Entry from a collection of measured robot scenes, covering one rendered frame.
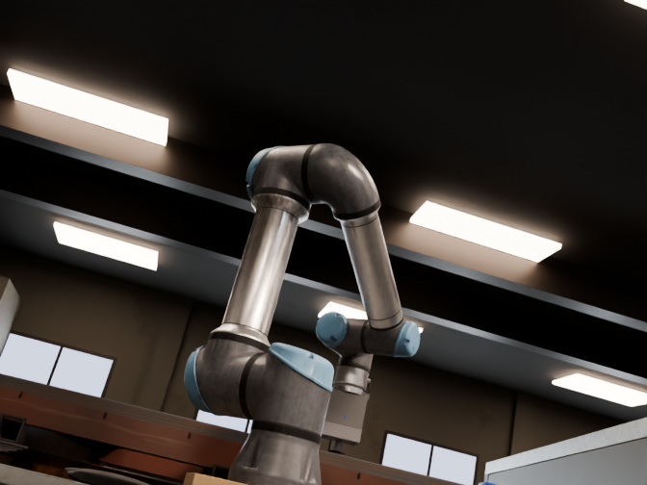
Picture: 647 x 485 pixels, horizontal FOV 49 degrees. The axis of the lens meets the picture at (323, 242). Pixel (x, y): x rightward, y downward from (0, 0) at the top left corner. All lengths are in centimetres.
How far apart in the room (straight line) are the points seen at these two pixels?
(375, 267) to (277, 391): 37
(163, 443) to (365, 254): 57
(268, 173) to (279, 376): 41
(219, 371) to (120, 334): 903
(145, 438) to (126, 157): 451
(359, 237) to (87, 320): 905
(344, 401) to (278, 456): 51
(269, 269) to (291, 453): 35
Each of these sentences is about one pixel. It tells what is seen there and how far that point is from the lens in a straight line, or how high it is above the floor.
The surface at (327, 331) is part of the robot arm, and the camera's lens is 156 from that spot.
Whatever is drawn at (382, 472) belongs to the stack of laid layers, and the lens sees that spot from 162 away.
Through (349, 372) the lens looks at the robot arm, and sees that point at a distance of 164.
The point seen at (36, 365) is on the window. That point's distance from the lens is 1025.
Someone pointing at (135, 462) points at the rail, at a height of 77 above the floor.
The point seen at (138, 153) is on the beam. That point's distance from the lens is 595.
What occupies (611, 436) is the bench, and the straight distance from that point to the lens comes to 177.
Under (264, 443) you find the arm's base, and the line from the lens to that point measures 116.
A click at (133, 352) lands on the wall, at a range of 1020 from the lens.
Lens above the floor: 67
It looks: 22 degrees up
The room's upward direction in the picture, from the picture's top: 13 degrees clockwise
